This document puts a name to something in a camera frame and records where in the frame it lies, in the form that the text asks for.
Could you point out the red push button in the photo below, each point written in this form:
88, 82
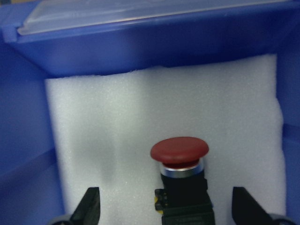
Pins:
184, 199

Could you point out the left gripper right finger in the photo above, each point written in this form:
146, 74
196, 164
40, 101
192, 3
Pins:
246, 210

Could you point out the white foam pad left bin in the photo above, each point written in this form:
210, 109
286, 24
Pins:
105, 126

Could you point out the blue bin robot left side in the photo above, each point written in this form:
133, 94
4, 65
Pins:
29, 184

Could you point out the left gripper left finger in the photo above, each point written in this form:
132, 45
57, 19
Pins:
88, 210

